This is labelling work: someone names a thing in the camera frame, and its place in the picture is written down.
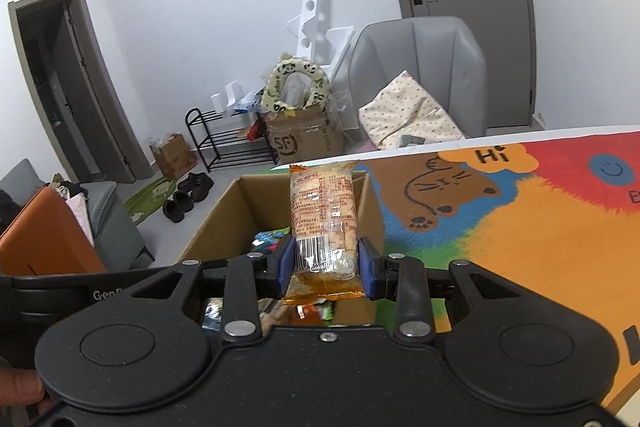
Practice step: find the pile of mixed snack packets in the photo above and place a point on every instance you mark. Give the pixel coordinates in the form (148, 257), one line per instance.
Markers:
(270, 239)

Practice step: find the person's left hand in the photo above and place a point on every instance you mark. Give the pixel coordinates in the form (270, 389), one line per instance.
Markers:
(17, 388)

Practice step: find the black shoe rack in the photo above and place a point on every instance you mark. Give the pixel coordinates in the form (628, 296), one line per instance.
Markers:
(220, 147)

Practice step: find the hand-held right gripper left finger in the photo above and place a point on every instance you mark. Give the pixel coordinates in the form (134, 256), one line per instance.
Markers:
(286, 268)

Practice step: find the pink white cloth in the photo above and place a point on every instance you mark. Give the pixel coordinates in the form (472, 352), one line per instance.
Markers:
(77, 213)

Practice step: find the orange biscuit packet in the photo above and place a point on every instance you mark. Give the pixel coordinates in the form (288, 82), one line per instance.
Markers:
(322, 217)

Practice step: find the brown cardboard box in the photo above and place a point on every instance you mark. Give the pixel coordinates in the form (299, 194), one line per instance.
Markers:
(235, 212)

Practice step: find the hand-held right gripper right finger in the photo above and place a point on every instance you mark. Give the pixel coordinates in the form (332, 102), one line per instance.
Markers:
(367, 273)

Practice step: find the cream dotted cushion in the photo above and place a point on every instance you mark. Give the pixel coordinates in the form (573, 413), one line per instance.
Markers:
(407, 114)

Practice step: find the green floor mat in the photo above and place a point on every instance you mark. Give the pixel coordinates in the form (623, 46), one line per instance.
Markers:
(147, 197)

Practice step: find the logo cardboard box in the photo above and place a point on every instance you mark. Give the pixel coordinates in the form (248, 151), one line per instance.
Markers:
(305, 139)

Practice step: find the small printed cardboard box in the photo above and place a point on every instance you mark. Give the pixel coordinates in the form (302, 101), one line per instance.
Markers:
(172, 159)

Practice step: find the black slippers pair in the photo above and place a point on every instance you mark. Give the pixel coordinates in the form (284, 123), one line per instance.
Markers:
(177, 208)
(197, 186)

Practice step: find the orange sofa cushion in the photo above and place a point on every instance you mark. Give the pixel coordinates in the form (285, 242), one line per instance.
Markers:
(45, 242)

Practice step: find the grey sofa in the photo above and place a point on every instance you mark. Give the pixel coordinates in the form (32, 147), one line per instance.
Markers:
(112, 217)

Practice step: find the grey chair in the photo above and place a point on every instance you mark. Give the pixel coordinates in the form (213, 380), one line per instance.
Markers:
(440, 52)

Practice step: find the white plastic rack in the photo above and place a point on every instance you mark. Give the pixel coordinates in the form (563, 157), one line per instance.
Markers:
(312, 17)

